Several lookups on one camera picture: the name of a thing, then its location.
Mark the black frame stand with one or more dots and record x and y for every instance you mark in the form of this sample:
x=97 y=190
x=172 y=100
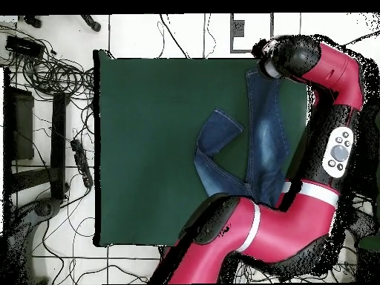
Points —
x=58 y=142

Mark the blue denim jeans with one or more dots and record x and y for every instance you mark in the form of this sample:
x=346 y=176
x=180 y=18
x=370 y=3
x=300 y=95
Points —
x=267 y=142

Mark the black electronics box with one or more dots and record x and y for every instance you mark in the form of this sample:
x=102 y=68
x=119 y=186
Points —
x=23 y=46

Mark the grey square frame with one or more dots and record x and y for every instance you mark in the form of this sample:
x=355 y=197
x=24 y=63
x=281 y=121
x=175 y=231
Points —
x=237 y=28

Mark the grey chair base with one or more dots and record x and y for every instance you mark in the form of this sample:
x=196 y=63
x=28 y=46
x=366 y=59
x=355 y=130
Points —
x=26 y=225

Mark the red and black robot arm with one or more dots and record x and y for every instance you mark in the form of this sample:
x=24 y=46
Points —
x=282 y=228

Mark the black power strip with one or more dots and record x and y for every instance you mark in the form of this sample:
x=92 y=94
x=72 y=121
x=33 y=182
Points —
x=81 y=161

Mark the black stand foot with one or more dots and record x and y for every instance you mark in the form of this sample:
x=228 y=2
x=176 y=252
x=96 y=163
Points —
x=90 y=23
x=32 y=21

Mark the dark green table cloth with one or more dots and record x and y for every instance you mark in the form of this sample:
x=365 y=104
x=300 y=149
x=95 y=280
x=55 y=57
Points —
x=148 y=178

